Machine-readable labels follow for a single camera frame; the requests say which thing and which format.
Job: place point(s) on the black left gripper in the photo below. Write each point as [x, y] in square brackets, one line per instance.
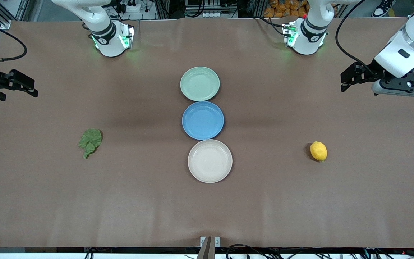
[371, 73]

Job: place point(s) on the yellow lemon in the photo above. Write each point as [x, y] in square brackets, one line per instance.
[318, 151]

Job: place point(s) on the green lettuce leaf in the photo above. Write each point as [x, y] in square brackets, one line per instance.
[91, 140]

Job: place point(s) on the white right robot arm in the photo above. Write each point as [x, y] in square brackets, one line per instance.
[106, 32]

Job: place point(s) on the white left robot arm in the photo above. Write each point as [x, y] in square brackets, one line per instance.
[311, 32]

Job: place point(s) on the black and white sneaker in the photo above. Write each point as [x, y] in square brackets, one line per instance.
[383, 8]

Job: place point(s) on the orange snack packets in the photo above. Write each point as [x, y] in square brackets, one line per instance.
[286, 8]

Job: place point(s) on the brown table cover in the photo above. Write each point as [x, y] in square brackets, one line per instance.
[84, 201]

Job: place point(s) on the white power strip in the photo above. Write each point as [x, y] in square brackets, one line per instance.
[131, 7]

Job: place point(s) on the light green plate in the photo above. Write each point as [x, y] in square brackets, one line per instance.
[199, 83]

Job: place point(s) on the blue plate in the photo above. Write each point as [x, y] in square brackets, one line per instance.
[202, 120]

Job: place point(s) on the beige plate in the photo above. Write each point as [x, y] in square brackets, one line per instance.
[210, 161]

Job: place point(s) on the aluminium frame profile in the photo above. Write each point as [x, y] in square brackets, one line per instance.
[2, 16]

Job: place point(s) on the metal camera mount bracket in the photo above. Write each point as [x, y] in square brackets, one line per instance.
[207, 244]

